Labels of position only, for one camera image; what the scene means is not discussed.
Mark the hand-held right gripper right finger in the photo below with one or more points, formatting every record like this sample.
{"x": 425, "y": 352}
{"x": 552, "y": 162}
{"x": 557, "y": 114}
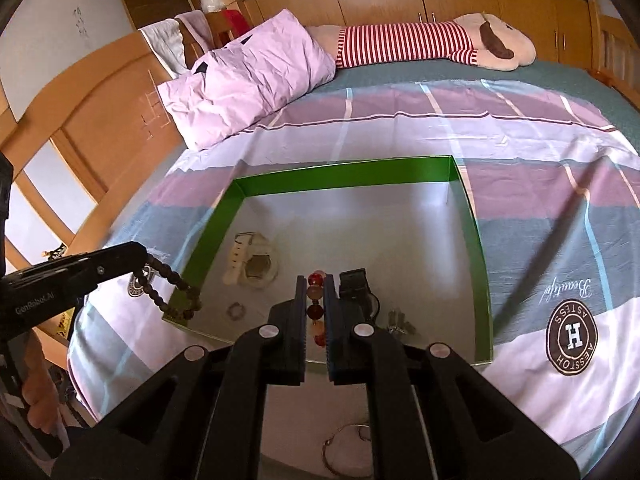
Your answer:
{"x": 330, "y": 320}

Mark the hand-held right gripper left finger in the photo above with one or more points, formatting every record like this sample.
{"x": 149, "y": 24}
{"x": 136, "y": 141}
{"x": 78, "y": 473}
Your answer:
{"x": 300, "y": 310}

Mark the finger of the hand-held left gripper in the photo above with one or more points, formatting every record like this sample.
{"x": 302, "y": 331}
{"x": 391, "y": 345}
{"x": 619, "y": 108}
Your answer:
{"x": 110, "y": 262}

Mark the black wristwatch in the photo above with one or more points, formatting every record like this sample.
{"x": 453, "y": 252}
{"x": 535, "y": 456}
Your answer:
{"x": 352, "y": 282}

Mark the white wristwatch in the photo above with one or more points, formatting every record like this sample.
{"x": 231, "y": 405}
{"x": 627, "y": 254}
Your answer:
{"x": 235, "y": 265}

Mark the green cardboard box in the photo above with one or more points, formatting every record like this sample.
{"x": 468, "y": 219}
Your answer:
{"x": 375, "y": 235}

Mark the person's left hand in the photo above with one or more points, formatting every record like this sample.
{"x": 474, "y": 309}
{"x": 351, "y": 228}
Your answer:
{"x": 40, "y": 390}

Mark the silver bangle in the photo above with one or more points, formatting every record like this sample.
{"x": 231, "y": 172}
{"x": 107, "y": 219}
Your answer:
{"x": 350, "y": 427}

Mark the wooden headboard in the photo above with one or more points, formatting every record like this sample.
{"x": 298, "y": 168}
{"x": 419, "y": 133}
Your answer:
{"x": 100, "y": 110}

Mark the white and pink clothing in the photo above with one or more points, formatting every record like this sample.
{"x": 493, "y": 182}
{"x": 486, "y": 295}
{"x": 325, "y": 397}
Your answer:
{"x": 165, "y": 42}

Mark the pink pillow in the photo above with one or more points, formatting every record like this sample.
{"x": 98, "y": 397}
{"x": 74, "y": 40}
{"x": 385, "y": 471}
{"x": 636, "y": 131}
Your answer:
{"x": 250, "y": 75}

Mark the red cloth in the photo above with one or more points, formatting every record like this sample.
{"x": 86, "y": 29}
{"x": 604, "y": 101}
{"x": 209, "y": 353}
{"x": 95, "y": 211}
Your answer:
{"x": 235, "y": 20}

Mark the striped plush toy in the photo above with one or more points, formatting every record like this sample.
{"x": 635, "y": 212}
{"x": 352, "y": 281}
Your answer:
{"x": 400, "y": 45}

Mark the green mattress cover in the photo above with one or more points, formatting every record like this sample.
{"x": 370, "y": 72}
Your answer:
{"x": 575, "y": 80}

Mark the wooden bed rail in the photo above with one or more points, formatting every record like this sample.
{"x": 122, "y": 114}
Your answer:
{"x": 617, "y": 45}

